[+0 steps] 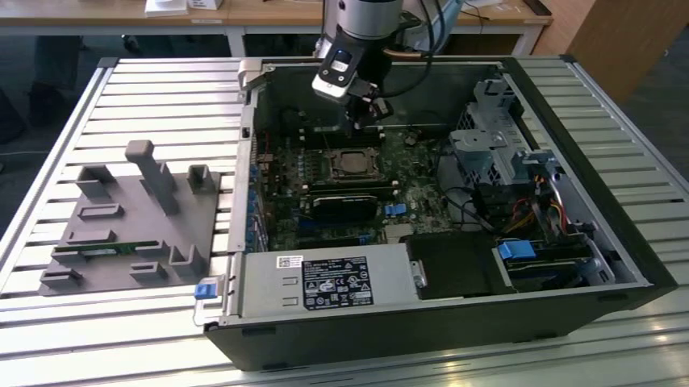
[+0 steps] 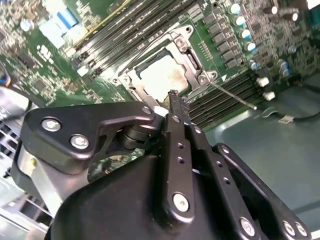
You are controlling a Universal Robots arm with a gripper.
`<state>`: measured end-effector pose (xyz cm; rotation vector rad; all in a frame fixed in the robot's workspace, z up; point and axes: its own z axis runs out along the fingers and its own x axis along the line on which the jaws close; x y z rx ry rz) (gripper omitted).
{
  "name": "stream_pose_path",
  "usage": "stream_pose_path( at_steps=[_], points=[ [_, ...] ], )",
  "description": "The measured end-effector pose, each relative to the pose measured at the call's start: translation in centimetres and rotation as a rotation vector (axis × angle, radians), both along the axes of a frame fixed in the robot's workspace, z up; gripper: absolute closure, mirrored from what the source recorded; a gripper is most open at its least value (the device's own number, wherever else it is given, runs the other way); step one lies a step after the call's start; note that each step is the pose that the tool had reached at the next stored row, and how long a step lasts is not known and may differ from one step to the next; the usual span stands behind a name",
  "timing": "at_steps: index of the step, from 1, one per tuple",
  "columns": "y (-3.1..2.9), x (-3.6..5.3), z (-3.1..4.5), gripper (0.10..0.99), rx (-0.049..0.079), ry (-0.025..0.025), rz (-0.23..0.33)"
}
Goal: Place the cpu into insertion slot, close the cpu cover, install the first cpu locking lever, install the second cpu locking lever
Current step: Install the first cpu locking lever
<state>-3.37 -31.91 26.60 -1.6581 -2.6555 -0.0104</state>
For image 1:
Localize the CPU socket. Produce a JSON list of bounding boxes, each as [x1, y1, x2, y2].
[[320, 147, 387, 182]]

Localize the pale blue teach pendant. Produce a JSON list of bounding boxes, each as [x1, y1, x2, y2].
[[401, 0, 465, 56]]

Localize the grey case release latch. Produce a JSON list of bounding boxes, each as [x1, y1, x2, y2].
[[236, 58, 270, 93]]

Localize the metal drive cage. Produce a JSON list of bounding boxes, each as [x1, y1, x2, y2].
[[449, 78, 563, 186]]

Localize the green motherboard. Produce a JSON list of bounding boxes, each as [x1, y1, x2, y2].
[[252, 128, 458, 249]]

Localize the graphics card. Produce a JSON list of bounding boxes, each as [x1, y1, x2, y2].
[[308, 193, 381, 225]]

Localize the silver finned heat sink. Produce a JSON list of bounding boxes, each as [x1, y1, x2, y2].
[[385, 223, 414, 243]]

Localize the wooden cabinet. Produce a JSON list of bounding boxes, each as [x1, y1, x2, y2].
[[530, 0, 689, 104]]

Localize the black plastic shroud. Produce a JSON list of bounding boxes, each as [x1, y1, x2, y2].
[[403, 232, 514, 302]]

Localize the blue disk carrier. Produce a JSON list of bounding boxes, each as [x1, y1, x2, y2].
[[497, 239, 538, 264]]

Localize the silver power supply unit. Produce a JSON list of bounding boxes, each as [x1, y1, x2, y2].
[[228, 243, 419, 318]]

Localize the grey parts rack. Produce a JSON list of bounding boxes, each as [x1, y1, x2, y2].
[[37, 139, 223, 298]]

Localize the green RAM stick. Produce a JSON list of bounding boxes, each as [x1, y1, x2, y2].
[[79, 240, 163, 257]]

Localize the black open PC case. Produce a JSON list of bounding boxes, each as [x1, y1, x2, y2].
[[203, 55, 678, 372]]

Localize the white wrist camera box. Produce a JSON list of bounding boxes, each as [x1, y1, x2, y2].
[[311, 54, 363, 99]]

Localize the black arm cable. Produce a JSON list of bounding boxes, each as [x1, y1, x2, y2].
[[379, 0, 451, 100]]

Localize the thick black cable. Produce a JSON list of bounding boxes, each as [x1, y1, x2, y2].
[[439, 185, 503, 235]]

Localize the coloured wire bundle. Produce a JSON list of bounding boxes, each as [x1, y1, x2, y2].
[[510, 196, 567, 235]]

